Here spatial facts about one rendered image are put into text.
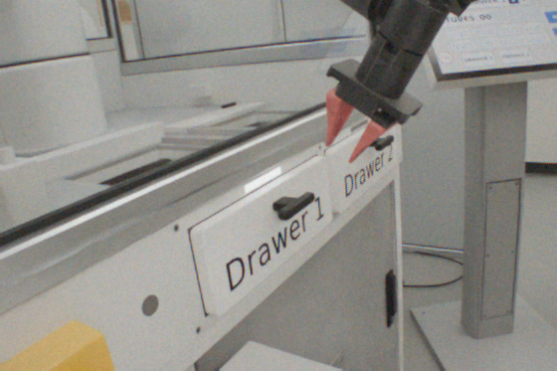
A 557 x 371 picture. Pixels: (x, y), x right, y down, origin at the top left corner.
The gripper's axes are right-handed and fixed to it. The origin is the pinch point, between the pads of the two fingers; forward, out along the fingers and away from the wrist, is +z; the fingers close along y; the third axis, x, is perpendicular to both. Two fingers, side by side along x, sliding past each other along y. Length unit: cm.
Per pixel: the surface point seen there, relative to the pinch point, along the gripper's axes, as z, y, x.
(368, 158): 13.1, 1.2, -27.4
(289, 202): 8.7, 1.6, 3.6
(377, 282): 42, -14, -36
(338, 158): 10.1, 3.3, -15.3
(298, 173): 8.7, 4.3, -2.8
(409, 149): 61, 8, -153
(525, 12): -18, -4, -100
